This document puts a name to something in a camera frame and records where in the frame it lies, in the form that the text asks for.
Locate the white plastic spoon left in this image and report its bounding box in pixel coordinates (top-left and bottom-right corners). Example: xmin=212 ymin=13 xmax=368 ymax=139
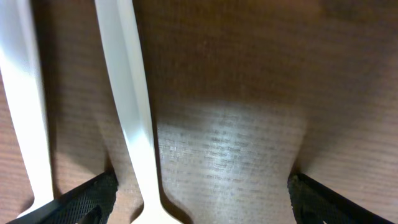
xmin=1 ymin=0 xmax=54 ymax=215

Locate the white plastic spoon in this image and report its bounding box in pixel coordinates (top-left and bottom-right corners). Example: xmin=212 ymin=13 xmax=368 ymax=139
xmin=95 ymin=0 xmax=178 ymax=224
xmin=1 ymin=0 xmax=54 ymax=215

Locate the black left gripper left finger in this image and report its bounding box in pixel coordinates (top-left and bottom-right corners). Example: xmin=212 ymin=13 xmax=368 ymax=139
xmin=7 ymin=172 xmax=118 ymax=224

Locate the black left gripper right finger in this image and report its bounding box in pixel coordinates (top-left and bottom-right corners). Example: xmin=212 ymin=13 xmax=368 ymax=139
xmin=287 ymin=173 xmax=392 ymax=224

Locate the white plastic spoon middle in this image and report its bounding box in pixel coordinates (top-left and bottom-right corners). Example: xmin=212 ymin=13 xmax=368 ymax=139
xmin=95 ymin=0 xmax=178 ymax=224

